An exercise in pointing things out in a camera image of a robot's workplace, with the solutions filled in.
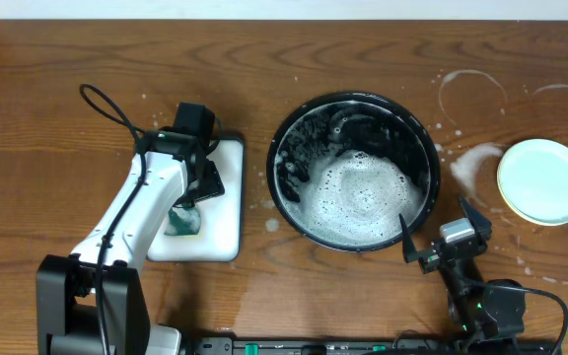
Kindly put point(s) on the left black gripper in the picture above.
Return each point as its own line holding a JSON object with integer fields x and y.
{"x": 210, "y": 184}

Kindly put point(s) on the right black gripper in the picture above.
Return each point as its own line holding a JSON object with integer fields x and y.
{"x": 482, "y": 224}

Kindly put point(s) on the green scrubbing sponge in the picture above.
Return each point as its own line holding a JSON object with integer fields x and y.
{"x": 183, "y": 221}

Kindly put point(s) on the mint plate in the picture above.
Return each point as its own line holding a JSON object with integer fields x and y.
{"x": 532, "y": 177}

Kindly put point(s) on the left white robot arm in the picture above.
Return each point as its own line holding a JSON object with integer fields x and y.
{"x": 91, "y": 301}

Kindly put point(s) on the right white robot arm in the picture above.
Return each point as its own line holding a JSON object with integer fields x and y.
{"x": 486, "y": 311}

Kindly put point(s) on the rectangular black foam tray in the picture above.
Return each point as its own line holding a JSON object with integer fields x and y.
{"x": 221, "y": 217}

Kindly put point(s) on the round black tray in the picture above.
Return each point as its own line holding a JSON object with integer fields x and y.
{"x": 353, "y": 170}

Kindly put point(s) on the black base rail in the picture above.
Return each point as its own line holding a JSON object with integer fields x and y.
{"x": 409, "y": 343}

